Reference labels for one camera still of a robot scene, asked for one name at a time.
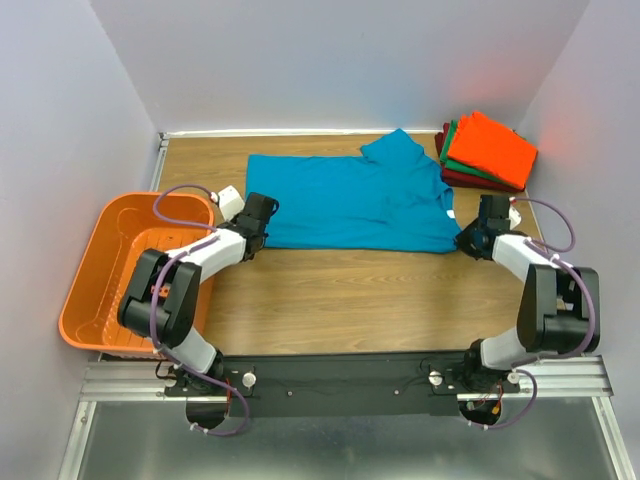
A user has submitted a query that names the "blue t shirt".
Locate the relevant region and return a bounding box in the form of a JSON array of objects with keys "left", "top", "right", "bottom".
[{"left": 246, "top": 129, "right": 461, "bottom": 254}]

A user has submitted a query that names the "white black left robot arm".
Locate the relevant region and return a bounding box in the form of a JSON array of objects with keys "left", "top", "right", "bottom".
[{"left": 117, "top": 186, "right": 279, "bottom": 395}]

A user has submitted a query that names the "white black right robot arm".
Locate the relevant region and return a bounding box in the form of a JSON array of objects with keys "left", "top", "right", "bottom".
[{"left": 455, "top": 194, "right": 600, "bottom": 392}]

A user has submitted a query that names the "folded orange t shirt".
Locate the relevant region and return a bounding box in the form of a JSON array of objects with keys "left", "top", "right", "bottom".
[{"left": 450, "top": 111, "right": 538, "bottom": 190}]

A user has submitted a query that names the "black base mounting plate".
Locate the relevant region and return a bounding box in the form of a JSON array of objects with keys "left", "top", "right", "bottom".
[{"left": 163, "top": 350, "right": 520, "bottom": 424}]

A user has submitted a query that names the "orange plastic laundry basket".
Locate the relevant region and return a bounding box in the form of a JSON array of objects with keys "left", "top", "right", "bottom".
[{"left": 58, "top": 192, "right": 207, "bottom": 359}]

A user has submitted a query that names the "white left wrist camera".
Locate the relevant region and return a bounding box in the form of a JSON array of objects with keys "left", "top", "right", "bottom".
[{"left": 217, "top": 185, "right": 245, "bottom": 221}]

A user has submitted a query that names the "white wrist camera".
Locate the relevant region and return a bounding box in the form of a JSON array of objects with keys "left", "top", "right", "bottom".
[
  {"left": 217, "top": 185, "right": 245, "bottom": 221},
  {"left": 508, "top": 198, "right": 522, "bottom": 231}
]

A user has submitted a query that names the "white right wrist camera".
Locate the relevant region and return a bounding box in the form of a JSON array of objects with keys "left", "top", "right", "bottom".
[{"left": 508, "top": 198, "right": 522, "bottom": 231}]

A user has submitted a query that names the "aluminium frame rail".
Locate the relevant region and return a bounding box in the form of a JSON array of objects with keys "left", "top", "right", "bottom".
[{"left": 59, "top": 356, "right": 635, "bottom": 479}]

